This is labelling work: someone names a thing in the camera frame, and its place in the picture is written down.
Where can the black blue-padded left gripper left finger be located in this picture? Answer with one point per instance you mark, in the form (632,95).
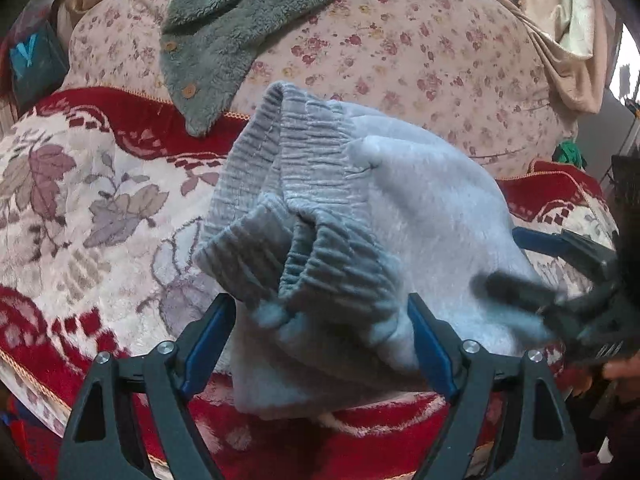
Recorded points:
(102,438)

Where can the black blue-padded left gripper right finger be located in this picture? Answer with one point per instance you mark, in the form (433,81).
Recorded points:
(534,439)

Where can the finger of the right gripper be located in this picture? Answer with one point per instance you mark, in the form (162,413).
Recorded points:
(530,310)
(560,249)

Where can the person's right hand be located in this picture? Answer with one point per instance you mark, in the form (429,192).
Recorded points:
(625,373)

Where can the green cloth item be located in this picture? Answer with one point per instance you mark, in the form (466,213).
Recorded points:
(567,152)

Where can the beige curtain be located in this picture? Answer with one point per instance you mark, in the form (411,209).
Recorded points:
(571,38)

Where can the pink floral quilt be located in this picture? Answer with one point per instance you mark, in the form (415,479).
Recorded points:
(463,69)

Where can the red cream floral blanket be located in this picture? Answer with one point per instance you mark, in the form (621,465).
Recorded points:
(102,197)

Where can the blue paper bag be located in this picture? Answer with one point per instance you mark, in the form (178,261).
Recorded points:
(38,67)

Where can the grey fuzzy button cardigan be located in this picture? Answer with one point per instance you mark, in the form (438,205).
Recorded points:
(208,46)

